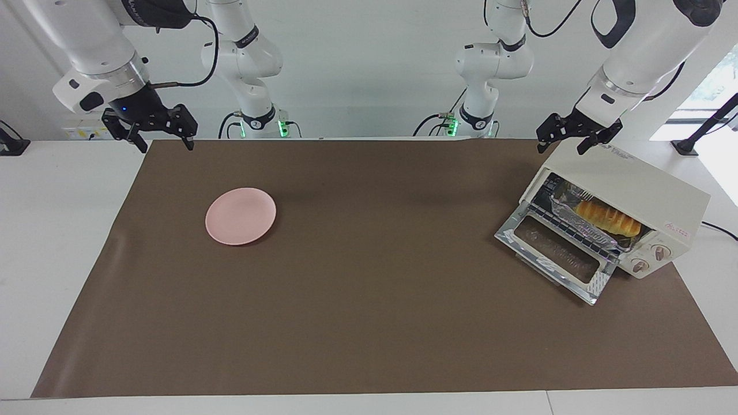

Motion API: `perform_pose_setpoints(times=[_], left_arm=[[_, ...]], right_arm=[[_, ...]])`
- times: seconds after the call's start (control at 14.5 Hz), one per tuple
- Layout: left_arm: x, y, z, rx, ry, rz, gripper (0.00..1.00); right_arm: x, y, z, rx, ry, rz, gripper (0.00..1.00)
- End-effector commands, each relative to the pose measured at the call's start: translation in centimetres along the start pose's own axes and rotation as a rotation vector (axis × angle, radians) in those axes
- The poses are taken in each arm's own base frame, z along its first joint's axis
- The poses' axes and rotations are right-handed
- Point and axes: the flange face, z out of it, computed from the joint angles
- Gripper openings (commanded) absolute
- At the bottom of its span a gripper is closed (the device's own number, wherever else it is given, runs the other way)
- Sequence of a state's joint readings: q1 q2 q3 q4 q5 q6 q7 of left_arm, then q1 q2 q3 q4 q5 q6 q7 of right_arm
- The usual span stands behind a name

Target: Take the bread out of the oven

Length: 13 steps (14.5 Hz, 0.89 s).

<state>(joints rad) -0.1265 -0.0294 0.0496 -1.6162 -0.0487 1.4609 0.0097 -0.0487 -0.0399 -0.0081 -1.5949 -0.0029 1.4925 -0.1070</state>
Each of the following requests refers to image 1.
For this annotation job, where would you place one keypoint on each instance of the glass oven door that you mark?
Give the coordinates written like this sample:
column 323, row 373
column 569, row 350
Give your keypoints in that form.
column 553, row 253

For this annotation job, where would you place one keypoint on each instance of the white wall socket box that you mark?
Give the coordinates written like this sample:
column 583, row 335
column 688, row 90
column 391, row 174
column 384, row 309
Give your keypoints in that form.
column 86, row 127

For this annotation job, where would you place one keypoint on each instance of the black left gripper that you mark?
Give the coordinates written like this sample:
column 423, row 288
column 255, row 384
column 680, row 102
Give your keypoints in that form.
column 571, row 125

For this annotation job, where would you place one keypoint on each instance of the aluminium foil tray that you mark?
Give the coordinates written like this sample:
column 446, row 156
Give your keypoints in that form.
column 562, row 203

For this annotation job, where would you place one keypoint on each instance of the cream toaster oven body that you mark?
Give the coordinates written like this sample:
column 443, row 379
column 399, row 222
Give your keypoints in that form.
column 634, row 181

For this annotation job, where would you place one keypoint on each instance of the black camera stand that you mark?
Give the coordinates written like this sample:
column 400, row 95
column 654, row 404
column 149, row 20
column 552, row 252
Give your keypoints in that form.
column 700, row 131

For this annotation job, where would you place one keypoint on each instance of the pink round plate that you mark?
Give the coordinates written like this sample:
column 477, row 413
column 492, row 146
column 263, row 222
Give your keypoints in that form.
column 240, row 216

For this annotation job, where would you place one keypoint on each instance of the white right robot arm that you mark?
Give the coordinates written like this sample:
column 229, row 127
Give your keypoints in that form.
column 86, row 40

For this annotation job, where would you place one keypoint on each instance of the cream oven knob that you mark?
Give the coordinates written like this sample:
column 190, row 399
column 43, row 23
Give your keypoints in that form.
column 640, row 266
column 659, row 252

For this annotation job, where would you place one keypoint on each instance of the brown table mat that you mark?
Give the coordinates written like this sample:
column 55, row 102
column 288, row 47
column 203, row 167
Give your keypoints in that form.
column 369, row 311

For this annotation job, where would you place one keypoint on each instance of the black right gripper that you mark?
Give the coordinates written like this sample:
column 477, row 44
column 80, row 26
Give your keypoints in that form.
column 138, row 112

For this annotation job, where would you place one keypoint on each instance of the golden ridged bread loaf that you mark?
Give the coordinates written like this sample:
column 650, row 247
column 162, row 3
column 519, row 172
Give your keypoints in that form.
column 608, row 218

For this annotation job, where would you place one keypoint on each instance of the black clamp mount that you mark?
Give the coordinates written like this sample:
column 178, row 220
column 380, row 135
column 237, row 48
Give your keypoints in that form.
column 11, row 144

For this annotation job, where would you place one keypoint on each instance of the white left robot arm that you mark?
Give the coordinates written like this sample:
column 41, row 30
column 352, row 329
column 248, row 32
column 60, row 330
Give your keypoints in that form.
column 640, row 52

